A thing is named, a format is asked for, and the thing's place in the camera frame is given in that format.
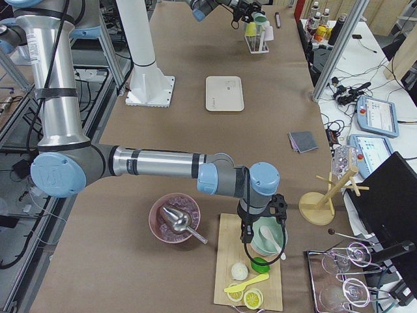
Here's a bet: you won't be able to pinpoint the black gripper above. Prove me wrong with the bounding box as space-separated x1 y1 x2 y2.
237 0 262 23
237 200 272 243

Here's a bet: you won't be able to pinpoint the green cup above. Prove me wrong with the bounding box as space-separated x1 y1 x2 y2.
252 12 268 27

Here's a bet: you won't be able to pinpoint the cream rabbit tray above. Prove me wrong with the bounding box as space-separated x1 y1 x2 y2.
205 76 244 112

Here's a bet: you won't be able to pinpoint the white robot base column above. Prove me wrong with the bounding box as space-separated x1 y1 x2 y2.
117 0 175 108

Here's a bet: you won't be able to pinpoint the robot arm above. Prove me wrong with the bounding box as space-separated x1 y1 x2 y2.
11 1 287 244
186 0 265 23

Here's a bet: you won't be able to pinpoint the yellow cup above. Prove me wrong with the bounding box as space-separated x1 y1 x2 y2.
245 22 257 37

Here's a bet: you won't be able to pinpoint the pink cup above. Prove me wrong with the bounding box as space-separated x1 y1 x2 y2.
264 25 274 42

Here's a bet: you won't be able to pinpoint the stacked green bowls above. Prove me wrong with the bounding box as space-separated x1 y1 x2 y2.
250 216 283 256

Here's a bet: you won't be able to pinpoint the white ceramic spoon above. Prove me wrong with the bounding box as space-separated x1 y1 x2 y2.
260 226 286 260

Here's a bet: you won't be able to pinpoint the green lime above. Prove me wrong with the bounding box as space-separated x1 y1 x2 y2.
250 257 270 274

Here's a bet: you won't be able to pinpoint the white garlic bulb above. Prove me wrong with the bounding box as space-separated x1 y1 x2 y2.
231 262 249 281

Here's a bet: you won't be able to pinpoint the wooden cutting board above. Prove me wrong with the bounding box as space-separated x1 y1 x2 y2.
214 213 283 311

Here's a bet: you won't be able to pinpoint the yellow plastic knife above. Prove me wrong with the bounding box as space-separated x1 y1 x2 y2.
223 273 270 293

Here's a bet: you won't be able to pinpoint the lemon slice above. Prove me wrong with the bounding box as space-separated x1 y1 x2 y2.
243 288 264 310
227 291 244 303

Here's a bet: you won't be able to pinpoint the metal scoop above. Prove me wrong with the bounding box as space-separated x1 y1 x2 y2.
159 205 208 245

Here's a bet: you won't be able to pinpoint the wooden mug tree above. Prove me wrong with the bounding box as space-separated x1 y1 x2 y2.
298 166 370 226

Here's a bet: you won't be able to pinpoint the pink bowl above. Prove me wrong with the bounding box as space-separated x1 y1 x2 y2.
149 193 201 244

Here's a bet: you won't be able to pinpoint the black flask bottle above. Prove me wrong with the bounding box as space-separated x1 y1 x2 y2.
328 14 347 46

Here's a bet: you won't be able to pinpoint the grey folded cloth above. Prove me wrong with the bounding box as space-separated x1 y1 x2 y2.
288 131 318 153

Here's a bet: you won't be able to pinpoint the wine glass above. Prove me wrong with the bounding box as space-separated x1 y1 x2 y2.
321 242 371 275
319 278 371 312

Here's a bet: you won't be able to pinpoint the small black box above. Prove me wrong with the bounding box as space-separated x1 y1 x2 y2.
325 129 339 147

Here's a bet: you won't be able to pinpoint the black monitor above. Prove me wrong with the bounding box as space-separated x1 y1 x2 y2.
347 151 416 247

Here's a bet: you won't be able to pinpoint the near teach pendant tablet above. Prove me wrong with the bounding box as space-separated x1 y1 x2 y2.
348 134 394 179

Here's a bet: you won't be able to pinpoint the teach pendant tablet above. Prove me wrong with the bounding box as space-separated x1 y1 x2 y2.
348 134 394 179
356 95 399 138

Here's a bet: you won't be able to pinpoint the far teach pendant tablet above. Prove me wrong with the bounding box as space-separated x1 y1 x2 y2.
356 95 399 138

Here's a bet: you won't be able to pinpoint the white wire cup rack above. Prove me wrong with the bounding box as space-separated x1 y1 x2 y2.
244 32 270 54

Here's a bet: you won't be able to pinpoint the copper wire bottle basket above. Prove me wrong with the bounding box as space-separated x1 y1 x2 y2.
306 8 332 42

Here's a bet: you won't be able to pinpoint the aluminium frame post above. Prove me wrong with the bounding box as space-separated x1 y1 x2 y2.
311 0 369 102

